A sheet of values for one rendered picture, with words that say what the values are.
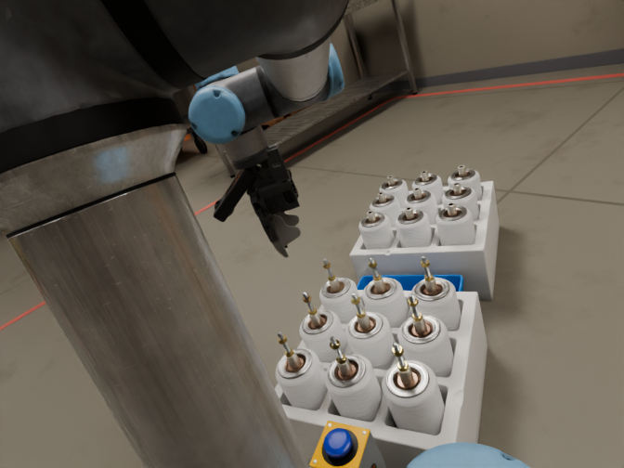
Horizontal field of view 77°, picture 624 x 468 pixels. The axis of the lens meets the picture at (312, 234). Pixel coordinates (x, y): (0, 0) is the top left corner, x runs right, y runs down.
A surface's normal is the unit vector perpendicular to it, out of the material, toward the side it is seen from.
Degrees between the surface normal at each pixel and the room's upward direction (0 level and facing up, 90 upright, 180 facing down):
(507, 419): 0
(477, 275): 90
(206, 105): 88
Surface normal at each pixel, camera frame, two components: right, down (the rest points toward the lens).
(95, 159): 0.62, 0.65
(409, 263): -0.40, 0.56
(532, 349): -0.33, -0.83
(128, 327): 0.22, 0.18
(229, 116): 0.07, 0.46
